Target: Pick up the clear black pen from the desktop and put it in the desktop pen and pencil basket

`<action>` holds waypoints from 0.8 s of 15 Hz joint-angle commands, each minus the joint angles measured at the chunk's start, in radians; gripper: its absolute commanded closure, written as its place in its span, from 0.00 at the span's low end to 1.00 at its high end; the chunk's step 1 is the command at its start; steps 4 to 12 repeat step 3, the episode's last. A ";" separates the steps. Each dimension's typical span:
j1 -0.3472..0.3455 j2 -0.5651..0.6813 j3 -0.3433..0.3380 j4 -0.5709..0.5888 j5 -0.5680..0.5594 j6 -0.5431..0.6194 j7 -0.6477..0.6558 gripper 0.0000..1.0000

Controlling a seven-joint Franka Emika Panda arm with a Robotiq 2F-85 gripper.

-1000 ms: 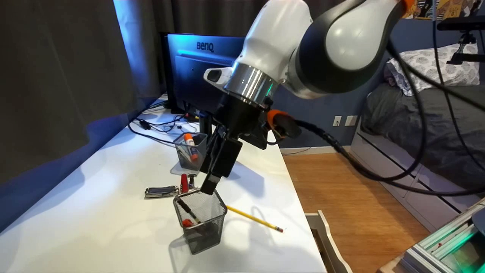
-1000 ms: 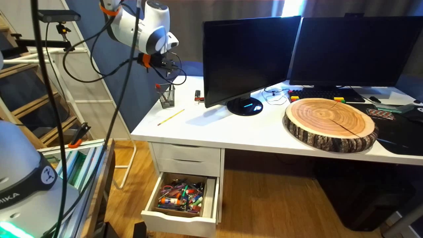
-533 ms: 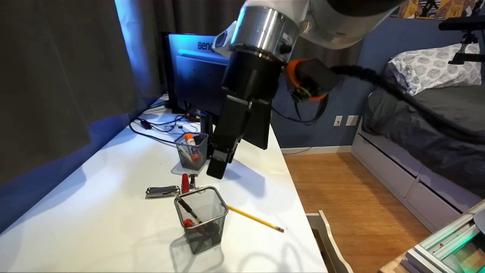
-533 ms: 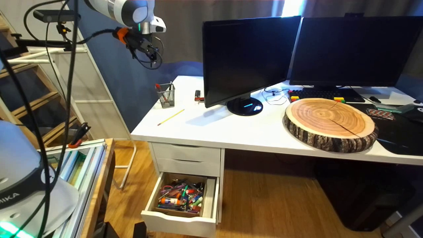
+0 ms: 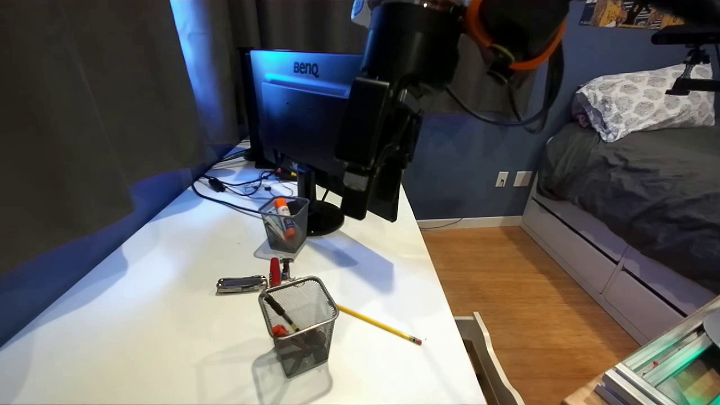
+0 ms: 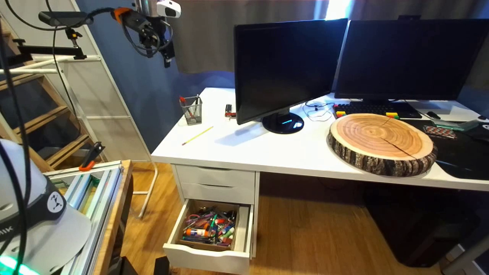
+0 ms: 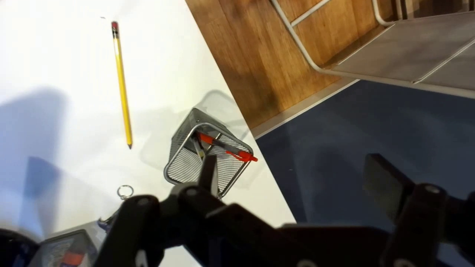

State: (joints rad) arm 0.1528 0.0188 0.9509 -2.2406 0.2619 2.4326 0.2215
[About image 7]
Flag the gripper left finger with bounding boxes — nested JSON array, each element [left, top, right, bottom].
[[94, 155, 284, 267]]

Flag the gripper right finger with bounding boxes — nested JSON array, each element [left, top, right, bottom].
[[364, 153, 475, 267]]

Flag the silver mesh pen basket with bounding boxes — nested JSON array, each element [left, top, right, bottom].
[[163, 107, 255, 199]]

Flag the grey pen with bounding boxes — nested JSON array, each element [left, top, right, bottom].
[[191, 134, 207, 161]]

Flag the red and black pen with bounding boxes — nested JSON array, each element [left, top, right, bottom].
[[196, 131, 259, 163]]

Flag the yellow pencil with red eraser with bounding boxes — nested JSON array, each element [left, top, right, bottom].
[[111, 21, 133, 150]]

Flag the clear badge holder with card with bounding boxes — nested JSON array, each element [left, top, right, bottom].
[[28, 219, 114, 267]]

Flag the grey metal mesh shelf rack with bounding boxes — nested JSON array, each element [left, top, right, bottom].
[[270, 0, 475, 99]]

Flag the dark round object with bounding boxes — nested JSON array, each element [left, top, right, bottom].
[[0, 228, 40, 267]]

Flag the silver key ring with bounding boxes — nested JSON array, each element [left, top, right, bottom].
[[117, 184, 135, 201]]

